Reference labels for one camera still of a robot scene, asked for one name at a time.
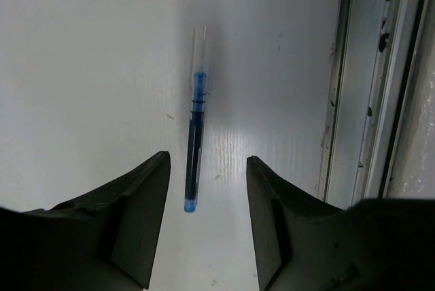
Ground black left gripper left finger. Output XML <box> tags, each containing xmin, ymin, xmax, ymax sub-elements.
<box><xmin>1</xmin><ymin>151</ymin><xmax>171</xmax><ymax>290</ymax></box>

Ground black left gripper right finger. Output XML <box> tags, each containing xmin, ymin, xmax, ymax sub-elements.
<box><xmin>246</xmin><ymin>156</ymin><xmax>434</xmax><ymax>290</ymax></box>

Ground blue transparent pen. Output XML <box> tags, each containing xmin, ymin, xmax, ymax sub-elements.
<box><xmin>184</xmin><ymin>25</ymin><xmax>209</xmax><ymax>213</ymax></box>

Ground aluminium table edge rail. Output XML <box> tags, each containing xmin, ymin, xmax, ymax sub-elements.
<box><xmin>317</xmin><ymin>0</ymin><xmax>428</xmax><ymax>208</ymax></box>

